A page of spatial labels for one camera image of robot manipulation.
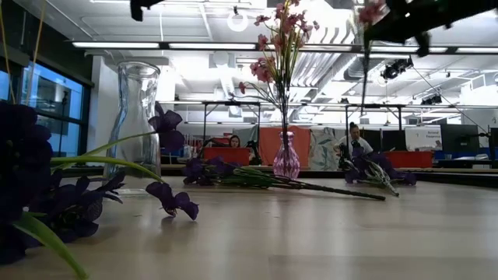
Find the clear glass vase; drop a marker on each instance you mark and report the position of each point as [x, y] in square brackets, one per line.
[136, 97]

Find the orange cloth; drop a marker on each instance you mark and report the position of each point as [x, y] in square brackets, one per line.
[268, 148]

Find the pink glass vase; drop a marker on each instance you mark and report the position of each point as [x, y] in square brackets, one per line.
[286, 163]

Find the black ceiling spotlight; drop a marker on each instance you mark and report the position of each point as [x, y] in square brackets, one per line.
[397, 68]
[432, 100]

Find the purple artificial flower stem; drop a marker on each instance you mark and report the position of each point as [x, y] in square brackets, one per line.
[404, 178]
[23, 163]
[249, 179]

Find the white sign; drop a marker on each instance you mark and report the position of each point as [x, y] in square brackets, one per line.
[423, 138]

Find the black table frame rail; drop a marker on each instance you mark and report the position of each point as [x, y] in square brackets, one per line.
[447, 179]

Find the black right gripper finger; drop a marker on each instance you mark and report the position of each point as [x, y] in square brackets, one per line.
[383, 33]

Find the white leaf-patterned cloth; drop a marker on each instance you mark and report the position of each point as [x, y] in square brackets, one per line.
[325, 151]

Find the black background table frame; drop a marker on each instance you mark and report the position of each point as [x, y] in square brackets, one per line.
[205, 124]
[399, 116]

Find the red plastic bin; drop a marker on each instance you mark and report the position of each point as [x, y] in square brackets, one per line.
[412, 159]
[225, 155]

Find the pink artificial flower stem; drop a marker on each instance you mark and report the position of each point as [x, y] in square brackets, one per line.
[372, 13]
[285, 89]

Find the black monitor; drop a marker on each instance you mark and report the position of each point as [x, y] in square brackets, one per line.
[459, 138]

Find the long ceiling light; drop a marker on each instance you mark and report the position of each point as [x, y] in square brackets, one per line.
[476, 50]
[439, 50]
[212, 46]
[116, 45]

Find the person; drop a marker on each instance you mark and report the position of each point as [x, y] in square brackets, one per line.
[360, 144]
[234, 142]

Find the black background robot arm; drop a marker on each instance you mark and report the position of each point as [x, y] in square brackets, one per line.
[254, 153]
[343, 157]
[214, 142]

